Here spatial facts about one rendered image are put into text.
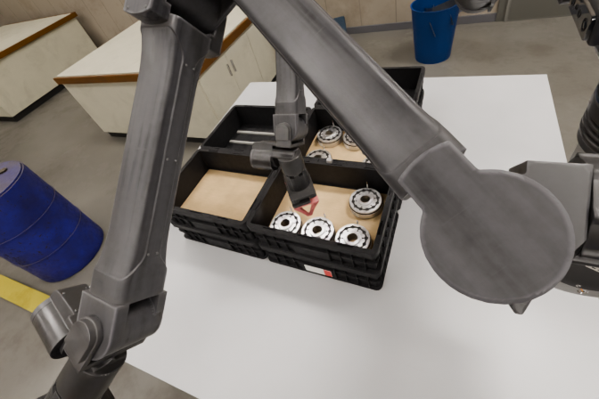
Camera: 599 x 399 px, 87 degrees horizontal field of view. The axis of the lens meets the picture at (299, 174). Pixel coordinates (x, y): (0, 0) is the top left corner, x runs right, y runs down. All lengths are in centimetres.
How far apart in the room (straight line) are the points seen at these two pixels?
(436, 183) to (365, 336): 81
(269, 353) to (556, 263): 89
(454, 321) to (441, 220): 81
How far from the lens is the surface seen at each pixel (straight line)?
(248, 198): 118
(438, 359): 98
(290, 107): 70
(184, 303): 123
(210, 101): 266
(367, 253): 83
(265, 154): 75
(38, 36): 633
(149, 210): 38
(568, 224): 22
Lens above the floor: 165
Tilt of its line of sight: 44 degrees down
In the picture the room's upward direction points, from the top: 19 degrees counter-clockwise
